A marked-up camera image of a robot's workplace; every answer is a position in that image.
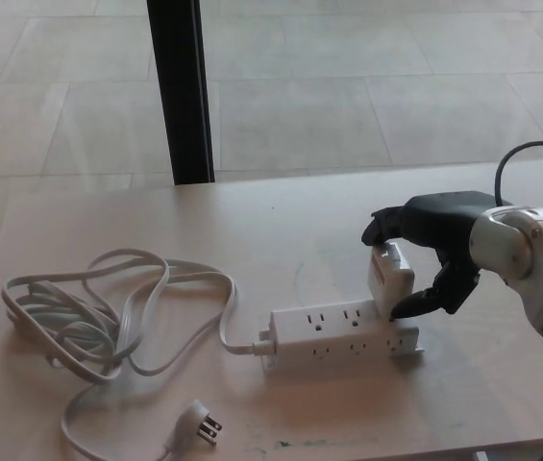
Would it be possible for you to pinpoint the white angled three-prong plug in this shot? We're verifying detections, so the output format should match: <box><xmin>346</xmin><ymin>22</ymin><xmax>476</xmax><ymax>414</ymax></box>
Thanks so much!
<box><xmin>168</xmin><ymin>399</ymin><xmax>224</xmax><ymax>450</ymax></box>

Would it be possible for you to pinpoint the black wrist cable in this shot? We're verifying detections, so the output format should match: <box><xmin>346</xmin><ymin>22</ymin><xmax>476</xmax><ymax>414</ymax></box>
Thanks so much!
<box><xmin>493</xmin><ymin>141</ymin><xmax>543</xmax><ymax>208</ymax></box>

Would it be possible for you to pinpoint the white wall charger adapter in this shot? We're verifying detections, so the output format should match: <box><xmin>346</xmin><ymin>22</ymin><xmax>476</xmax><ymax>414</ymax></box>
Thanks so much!
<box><xmin>367</xmin><ymin>241</ymin><xmax>416</xmax><ymax>321</ymax></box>

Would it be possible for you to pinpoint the black vertical frame post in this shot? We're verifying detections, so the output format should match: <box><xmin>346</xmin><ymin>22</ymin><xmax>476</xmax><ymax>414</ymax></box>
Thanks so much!
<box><xmin>146</xmin><ymin>0</ymin><xmax>216</xmax><ymax>185</ymax></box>

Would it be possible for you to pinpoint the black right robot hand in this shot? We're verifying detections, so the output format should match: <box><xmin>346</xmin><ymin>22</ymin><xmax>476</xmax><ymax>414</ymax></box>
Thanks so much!
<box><xmin>360</xmin><ymin>190</ymin><xmax>513</xmax><ymax>322</ymax></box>

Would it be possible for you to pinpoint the white flat power cord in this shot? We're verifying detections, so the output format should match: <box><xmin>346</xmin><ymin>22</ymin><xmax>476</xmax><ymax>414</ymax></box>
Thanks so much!
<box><xmin>1</xmin><ymin>248</ymin><xmax>265</xmax><ymax>461</ymax></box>

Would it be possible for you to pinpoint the white power strip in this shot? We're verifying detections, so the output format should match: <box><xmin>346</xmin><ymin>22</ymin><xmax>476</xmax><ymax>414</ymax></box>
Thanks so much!
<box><xmin>253</xmin><ymin>299</ymin><xmax>427</xmax><ymax>375</ymax></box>

